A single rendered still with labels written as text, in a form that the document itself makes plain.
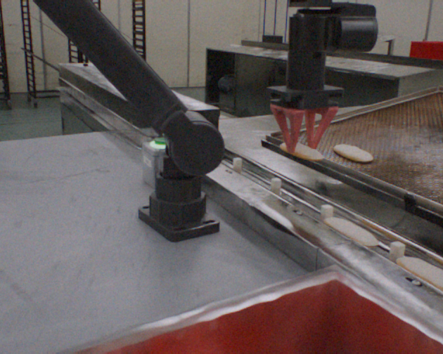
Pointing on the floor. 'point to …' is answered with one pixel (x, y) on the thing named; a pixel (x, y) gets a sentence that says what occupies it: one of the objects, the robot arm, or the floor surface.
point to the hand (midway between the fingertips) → (302, 146)
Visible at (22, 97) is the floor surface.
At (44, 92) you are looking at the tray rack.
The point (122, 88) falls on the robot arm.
